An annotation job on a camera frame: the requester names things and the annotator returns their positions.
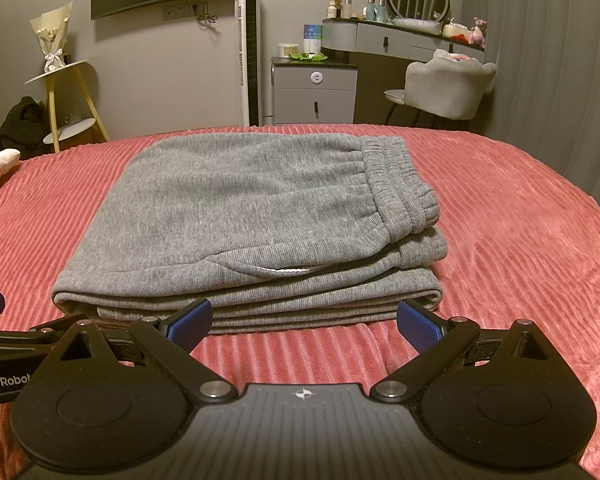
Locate wrapped flower bouquet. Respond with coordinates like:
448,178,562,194
29,1,75,73

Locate blue and white box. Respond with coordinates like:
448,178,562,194
302,23,326,56

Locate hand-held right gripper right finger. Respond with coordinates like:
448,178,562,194
369,300,565,404

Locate yellow-legged side table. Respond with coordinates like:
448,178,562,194
24,59,112,153

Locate grey pants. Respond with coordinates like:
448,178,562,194
51,127,450,336

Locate grey curtain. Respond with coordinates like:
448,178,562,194
472,0,600,201

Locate white wall outlet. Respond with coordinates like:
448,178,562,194
162,2,206,21

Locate grey shell-back chair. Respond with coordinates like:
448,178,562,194
383,57,498,130

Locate grey vanity desk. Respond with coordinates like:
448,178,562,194
322,16,486,126

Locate dark clothing heap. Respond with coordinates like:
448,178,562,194
0,96,51,153

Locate white tower fan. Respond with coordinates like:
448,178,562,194
236,0,262,127

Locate white tissue pack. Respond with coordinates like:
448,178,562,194
392,16,444,31

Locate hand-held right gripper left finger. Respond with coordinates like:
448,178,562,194
44,298,234,404

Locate grey nightstand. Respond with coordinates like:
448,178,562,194
271,56,359,126

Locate pink ribbed blanket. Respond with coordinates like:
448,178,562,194
0,124,600,480

